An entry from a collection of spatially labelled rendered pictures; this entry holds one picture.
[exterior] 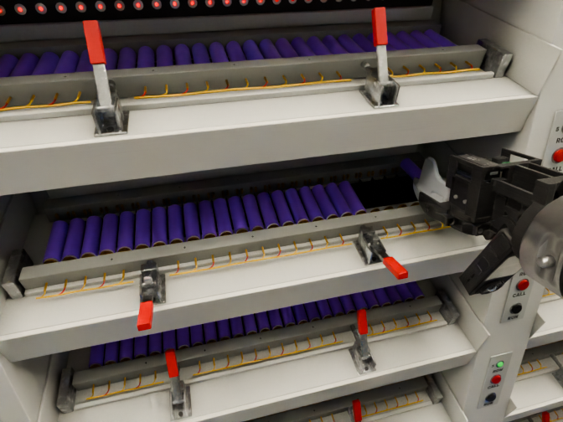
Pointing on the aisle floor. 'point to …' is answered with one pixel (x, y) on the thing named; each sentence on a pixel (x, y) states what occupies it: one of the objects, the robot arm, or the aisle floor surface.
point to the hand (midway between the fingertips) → (426, 186)
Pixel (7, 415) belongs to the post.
